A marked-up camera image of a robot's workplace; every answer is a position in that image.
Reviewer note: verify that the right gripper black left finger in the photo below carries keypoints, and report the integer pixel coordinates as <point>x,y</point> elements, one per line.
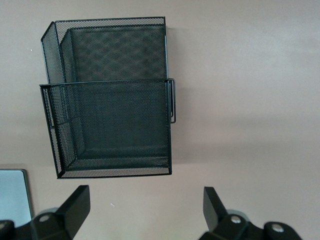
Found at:
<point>75,207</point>

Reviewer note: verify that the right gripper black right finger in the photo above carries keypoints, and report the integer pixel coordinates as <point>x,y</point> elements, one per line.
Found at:
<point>215,212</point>

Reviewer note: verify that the silver laptop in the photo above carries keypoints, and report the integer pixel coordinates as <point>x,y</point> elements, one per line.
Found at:
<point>12,192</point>

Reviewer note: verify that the black mesh desk organizer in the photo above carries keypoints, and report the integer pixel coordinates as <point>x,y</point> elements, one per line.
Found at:
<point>112,120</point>

